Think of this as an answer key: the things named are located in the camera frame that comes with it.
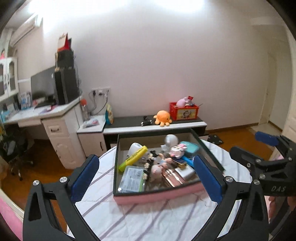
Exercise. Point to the yellow highlighter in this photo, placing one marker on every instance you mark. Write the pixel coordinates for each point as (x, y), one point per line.
(133, 158)

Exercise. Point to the black computer tower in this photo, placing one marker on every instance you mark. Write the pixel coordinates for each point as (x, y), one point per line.
(66, 87)

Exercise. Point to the black computer monitor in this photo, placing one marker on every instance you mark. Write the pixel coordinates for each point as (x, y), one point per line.
(43, 84)

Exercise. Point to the snack bag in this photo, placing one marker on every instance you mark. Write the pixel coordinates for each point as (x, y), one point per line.
(109, 118)

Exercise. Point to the pink black storage box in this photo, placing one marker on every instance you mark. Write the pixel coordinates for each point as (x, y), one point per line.
(156, 191)

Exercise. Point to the white glass cabinet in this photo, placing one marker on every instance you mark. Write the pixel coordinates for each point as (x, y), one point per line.
(8, 77)

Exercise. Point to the teal egg case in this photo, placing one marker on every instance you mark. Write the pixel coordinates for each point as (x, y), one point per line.
(191, 149)

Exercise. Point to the red toy crate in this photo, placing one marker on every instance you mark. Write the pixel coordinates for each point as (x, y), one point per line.
(182, 114)

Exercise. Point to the green card case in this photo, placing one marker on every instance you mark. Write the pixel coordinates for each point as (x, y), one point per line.
(132, 180)

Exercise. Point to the pink pig doll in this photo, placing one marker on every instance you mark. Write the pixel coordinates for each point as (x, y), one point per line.
(158, 168)

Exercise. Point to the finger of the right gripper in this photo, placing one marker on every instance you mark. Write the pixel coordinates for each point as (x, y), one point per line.
(246, 159)
(267, 139)

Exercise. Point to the orange octopus plush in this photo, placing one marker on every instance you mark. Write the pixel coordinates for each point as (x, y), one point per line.
(162, 118)

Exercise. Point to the striped white table cloth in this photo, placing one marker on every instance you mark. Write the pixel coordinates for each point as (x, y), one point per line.
(176, 219)

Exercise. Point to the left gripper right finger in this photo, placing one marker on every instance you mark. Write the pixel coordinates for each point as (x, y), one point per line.
(250, 222)

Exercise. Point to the white plug adapter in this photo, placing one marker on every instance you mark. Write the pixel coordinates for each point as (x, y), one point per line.
(136, 150)

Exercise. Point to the white usb charger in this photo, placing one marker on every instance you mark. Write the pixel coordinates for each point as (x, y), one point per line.
(186, 173)

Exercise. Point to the black floor scale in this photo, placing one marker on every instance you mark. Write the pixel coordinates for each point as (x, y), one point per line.
(214, 139)

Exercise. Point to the white desk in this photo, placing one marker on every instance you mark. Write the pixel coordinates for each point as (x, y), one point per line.
(61, 125)

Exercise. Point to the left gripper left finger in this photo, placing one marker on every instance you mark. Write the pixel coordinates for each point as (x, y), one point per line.
(40, 221)

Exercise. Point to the black subwoofer speaker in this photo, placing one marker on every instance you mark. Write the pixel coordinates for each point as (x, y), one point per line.
(64, 59)

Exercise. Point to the white air conditioner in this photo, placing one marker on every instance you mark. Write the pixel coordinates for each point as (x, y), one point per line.
(28, 26)

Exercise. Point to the rose gold box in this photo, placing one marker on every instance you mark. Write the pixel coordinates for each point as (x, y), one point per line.
(172, 178)

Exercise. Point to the red capped bottle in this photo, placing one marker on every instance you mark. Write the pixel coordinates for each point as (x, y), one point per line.
(85, 113)

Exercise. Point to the white robot figurine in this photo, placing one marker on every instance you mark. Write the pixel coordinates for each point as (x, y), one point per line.
(170, 141)

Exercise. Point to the pink plush in crate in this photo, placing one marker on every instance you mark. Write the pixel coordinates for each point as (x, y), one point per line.
(181, 103)

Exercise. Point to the black office chair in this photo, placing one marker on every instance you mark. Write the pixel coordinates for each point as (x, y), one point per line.
(15, 147)

